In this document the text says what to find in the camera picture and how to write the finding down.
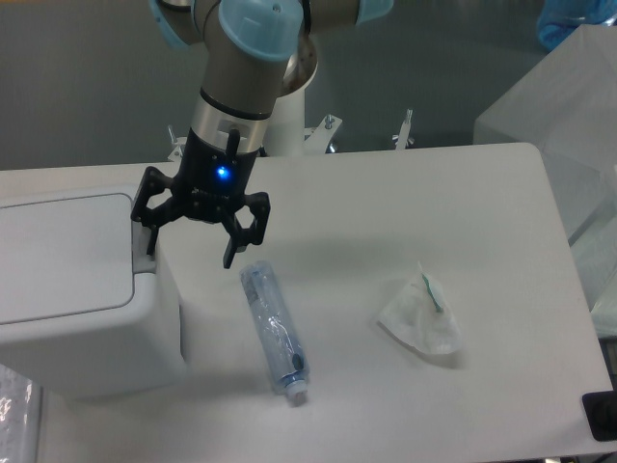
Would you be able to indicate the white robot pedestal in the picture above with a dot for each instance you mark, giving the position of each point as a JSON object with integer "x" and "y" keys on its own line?
{"x": 285, "y": 134}

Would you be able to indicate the black device at edge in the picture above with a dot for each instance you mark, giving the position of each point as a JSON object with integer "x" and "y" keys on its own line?
{"x": 600, "y": 411}

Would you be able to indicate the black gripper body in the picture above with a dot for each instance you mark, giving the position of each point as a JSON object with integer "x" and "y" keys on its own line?
{"x": 211, "y": 182}

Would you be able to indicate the blue plastic bag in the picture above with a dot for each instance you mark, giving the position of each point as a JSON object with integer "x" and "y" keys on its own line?
{"x": 559, "y": 19}

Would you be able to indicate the white base bracket frame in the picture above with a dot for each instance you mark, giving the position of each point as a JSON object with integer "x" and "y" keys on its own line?
{"x": 318, "y": 140}

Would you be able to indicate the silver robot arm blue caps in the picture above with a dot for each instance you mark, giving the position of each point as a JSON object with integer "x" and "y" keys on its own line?
{"x": 249, "y": 45}

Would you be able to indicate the clear plastic sheet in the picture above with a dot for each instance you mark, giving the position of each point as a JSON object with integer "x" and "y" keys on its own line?
{"x": 20, "y": 417}

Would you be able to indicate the green stick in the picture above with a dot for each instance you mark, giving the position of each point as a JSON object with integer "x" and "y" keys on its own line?
{"x": 437, "y": 305}

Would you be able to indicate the crumpled white paper wrapper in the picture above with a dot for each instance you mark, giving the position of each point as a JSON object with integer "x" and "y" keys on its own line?
{"x": 410, "y": 318}

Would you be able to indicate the crushed clear plastic bottle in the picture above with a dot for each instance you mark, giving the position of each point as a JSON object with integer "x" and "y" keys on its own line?
{"x": 284, "y": 353}

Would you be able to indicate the white trash can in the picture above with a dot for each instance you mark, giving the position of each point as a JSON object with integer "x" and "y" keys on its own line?
{"x": 74, "y": 317}

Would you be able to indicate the grey trash can push button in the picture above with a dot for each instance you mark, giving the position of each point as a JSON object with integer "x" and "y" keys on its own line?
{"x": 142, "y": 261}

